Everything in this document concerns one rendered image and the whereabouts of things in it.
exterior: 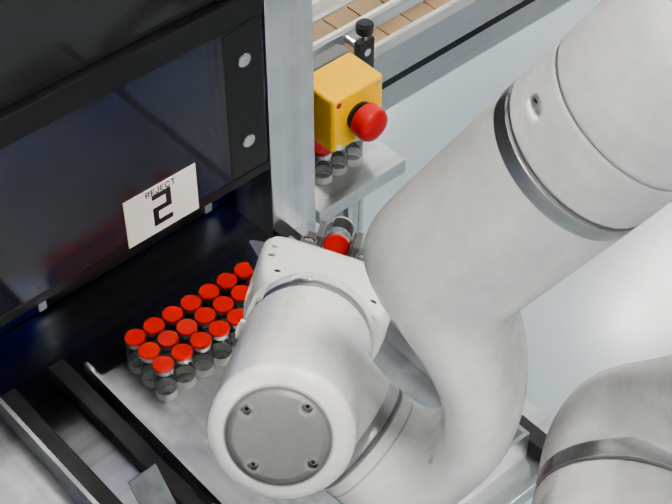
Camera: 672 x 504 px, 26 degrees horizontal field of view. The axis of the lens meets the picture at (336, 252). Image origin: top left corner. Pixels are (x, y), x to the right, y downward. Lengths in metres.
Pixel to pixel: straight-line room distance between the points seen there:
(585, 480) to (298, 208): 0.74
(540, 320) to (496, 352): 1.91
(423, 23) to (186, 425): 0.61
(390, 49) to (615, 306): 1.12
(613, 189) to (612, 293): 2.09
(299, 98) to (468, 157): 0.78
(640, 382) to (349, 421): 0.18
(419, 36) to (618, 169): 1.12
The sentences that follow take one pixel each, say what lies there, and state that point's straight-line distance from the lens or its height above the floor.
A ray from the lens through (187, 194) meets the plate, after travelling 1.42.
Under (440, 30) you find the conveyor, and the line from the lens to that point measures 1.77.
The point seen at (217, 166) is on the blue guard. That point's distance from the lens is 1.43.
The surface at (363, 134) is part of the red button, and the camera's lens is 1.51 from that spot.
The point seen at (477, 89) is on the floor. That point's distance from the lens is 3.14.
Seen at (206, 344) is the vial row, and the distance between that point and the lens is 1.40.
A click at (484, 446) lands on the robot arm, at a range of 0.80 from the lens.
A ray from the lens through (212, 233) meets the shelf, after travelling 1.57.
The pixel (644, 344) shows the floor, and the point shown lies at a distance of 2.67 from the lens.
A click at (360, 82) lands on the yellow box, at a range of 1.52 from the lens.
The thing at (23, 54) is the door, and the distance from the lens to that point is 1.22.
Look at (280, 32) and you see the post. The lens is 1.39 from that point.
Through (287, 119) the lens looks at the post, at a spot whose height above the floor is 1.04.
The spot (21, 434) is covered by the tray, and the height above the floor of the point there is 0.90.
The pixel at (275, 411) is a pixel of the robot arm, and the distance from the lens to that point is 0.80.
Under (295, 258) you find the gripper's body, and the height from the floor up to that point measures 1.27.
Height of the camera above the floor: 1.99
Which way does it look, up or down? 46 degrees down
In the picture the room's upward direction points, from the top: straight up
